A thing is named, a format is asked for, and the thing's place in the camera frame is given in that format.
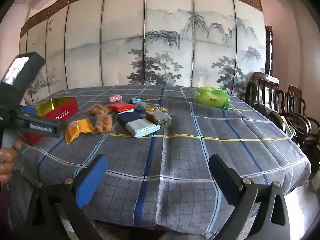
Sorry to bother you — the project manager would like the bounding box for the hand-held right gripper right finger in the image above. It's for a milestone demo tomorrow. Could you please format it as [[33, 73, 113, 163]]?
[[209, 154, 292, 240]]

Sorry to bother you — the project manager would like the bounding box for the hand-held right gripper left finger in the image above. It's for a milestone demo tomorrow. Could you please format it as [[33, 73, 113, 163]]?
[[26, 154, 109, 240]]

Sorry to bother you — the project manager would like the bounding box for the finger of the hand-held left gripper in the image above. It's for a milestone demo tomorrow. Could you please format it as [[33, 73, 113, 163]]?
[[21, 105, 38, 115], [15, 112, 68, 137]]

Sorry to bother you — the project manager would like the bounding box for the red tin box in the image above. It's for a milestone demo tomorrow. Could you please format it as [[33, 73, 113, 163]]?
[[21, 97, 79, 146]]

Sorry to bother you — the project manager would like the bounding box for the orange yellow snack packet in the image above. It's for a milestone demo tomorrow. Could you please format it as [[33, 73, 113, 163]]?
[[64, 118, 95, 145]]

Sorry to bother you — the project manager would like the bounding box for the clear fried snack packet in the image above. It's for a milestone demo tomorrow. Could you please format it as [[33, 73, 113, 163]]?
[[94, 114, 114, 133], [86, 104, 110, 116]]

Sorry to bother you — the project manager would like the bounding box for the light blue snack packet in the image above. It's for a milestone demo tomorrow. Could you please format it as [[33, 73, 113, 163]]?
[[125, 119, 160, 138]]

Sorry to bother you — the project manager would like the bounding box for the navy blue snack packet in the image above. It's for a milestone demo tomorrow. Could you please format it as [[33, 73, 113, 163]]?
[[117, 111, 148, 125]]

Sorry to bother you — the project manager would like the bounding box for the red snack packet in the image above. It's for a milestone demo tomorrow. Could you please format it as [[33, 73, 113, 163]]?
[[107, 102, 137, 112]]

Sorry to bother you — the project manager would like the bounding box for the clear packet with red label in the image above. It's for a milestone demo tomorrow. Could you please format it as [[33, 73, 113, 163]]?
[[145, 110, 172, 128]]

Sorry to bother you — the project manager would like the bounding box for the blue edged clear packet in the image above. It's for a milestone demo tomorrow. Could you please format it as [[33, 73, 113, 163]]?
[[134, 102, 150, 112]]

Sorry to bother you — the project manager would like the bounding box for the yellow cake packet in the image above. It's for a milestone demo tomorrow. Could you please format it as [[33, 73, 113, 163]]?
[[144, 104, 167, 112]]

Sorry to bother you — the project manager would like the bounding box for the person's left hand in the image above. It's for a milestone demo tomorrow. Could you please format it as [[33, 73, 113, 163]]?
[[0, 139, 22, 183]]

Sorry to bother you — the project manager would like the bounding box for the blue plaid tablecloth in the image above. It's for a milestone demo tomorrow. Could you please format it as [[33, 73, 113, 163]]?
[[10, 85, 312, 234]]

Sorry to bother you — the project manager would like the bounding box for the green tissue pack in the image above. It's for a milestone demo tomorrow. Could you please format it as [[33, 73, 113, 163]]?
[[194, 85, 232, 111]]

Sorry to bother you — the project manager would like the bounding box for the dark wooden chair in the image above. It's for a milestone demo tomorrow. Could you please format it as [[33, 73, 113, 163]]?
[[245, 72, 300, 140], [280, 85, 320, 143]]

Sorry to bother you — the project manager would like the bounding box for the painted folding screen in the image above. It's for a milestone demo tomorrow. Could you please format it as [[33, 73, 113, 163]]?
[[19, 0, 267, 105]]

